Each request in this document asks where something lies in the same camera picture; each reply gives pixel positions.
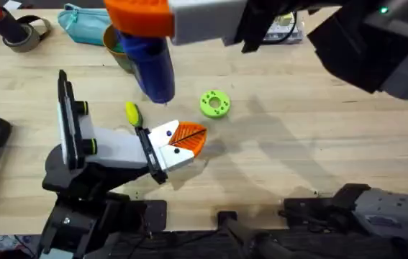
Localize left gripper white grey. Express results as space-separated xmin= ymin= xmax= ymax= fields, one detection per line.
xmin=41 ymin=114 xmax=209 ymax=195

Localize yellow green toy vegetable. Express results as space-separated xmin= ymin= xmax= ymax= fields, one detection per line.
xmin=124 ymin=101 xmax=145 ymax=129

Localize green disc with holes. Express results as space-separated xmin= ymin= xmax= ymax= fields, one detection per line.
xmin=199 ymin=89 xmax=232 ymax=119

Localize clear box with parts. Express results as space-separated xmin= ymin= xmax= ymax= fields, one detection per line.
xmin=262 ymin=12 xmax=304 ymax=45

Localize teal zip bag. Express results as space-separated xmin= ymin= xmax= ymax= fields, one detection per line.
xmin=57 ymin=3 xmax=114 ymax=47

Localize black upright left wrist plate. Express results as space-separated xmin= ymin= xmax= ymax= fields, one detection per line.
xmin=57 ymin=69 xmax=99 ymax=171

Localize grey tape roll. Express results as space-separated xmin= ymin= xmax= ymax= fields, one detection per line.
xmin=1 ymin=14 xmax=53 ymax=54

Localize dark cylinder roll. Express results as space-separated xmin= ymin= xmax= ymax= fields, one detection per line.
xmin=0 ymin=1 xmax=29 ymax=45

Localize black cable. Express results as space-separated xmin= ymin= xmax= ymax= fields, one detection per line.
xmin=270 ymin=10 xmax=299 ymax=45

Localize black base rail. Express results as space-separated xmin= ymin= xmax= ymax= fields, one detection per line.
xmin=109 ymin=199 xmax=408 ymax=259

